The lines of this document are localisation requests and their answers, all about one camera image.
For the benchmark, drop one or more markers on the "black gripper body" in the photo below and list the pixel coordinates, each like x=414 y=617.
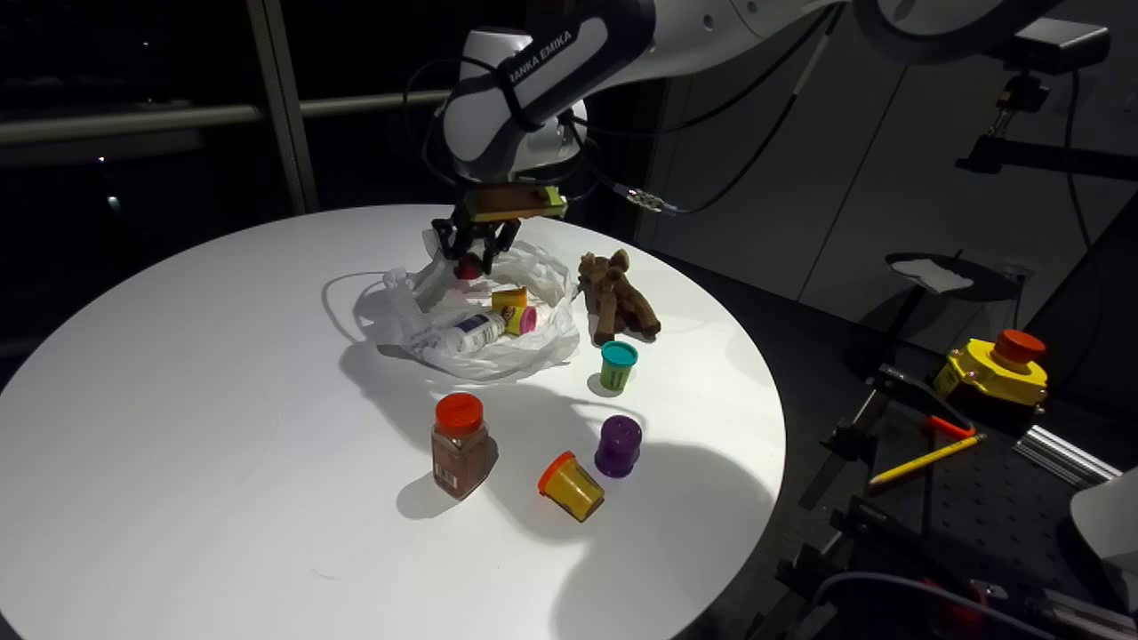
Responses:
x=482 y=233

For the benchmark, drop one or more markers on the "brown plush animal toy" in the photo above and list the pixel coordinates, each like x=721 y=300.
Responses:
x=616 y=303

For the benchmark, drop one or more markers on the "green cup with teal lid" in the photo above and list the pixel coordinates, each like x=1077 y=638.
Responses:
x=616 y=365

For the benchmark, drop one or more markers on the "spice jar with red lid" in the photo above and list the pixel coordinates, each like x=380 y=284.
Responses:
x=463 y=457

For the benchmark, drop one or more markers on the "purple plastic cup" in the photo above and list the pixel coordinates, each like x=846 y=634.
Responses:
x=616 y=446

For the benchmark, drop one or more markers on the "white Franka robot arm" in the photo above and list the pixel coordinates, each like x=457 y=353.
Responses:
x=533 y=83

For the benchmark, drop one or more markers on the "white tube with blue label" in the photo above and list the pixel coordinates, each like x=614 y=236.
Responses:
x=457 y=327

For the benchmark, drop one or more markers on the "yellow cup with pink lid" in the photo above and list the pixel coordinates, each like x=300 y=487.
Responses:
x=525 y=320

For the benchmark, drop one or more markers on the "clear plastic bag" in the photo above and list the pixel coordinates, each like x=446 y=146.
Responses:
x=393 y=320

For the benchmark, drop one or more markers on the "black metal clamp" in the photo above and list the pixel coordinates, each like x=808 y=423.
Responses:
x=882 y=412

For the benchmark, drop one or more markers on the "white paper sheet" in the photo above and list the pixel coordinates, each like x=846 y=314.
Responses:
x=928 y=275

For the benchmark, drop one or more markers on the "yellow pencil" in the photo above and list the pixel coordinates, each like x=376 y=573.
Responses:
x=926 y=459

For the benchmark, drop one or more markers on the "yellow emergency stop button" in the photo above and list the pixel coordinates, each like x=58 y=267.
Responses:
x=997 y=369

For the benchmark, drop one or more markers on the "light grey plastic housing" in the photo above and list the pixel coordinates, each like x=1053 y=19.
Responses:
x=1107 y=535

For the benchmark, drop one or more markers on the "teal sticks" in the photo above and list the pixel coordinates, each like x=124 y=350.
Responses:
x=1089 y=611

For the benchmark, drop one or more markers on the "wrist camera on wooden plate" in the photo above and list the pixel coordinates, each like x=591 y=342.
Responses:
x=511 y=202

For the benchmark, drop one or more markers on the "grey window post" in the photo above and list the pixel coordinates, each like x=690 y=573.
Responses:
x=282 y=107

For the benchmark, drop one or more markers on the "horizontal window rail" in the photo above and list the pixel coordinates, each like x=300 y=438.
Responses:
x=129 y=122

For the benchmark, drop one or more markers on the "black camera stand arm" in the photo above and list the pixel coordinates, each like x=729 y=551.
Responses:
x=1043 y=156

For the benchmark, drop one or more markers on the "black external camera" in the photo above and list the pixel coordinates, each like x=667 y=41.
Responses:
x=1061 y=41

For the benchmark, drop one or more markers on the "aluminium extrusion rail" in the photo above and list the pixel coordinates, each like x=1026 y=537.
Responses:
x=1068 y=448

